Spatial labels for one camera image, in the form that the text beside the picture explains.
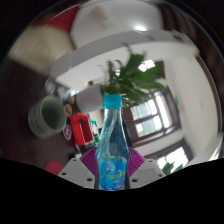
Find clear blue-capped water bottle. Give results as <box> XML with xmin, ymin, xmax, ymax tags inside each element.
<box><xmin>94</xmin><ymin>94</ymin><xmax>131</xmax><ymax>192</ymax></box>

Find red box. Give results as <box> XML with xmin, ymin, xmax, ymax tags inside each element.
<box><xmin>69</xmin><ymin>112</ymin><xmax>96</xmax><ymax>147</ymax></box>

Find red carpeted staircase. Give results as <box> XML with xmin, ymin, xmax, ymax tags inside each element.
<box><xmin>44</xmin><ymin>6</ymin><xmax>79</xmax><ymax>33</ymax></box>

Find dark wood framed window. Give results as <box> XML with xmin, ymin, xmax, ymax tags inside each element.
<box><xmin>133</xmin><ymin>58</ymin><xmax>166</xmax><ymax>75</ymax></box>
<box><xmin>154</xmin><ymin>144</ymin><xmax>191</xmax><ymax>171</ymax></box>

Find small round dish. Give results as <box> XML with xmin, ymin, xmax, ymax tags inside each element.
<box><xmin>63</xmin><ymin>103</ymin><xmax>74</xmax><ymax>118</ymax></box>
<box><xmin>62</xmin><ymin>124</ymin><xmax>74</xmax><ymax>141</ymax></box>

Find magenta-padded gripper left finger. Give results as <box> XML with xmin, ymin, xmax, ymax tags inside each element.
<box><xmin>57</xmin><ymin>146</ymin><xmax>99</xmax><ymax>190</ymax></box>

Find dark wooden double door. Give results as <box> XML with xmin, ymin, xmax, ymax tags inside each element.
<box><xmin>123</xmin><ymin>88</ymin><xmax>184</xmax><ymax>149</ymax></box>

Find grey-green patterned mug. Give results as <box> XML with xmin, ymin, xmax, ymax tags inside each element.
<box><xmin>27</xmin><ymin>95</ymin><xmax>68</xmax><ymax>140</ymax></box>

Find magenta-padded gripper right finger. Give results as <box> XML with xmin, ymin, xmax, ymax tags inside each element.
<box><xmin>127</xmin><ymin>147</ymin><xmax>167</xmax><ymax>190</ymax></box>

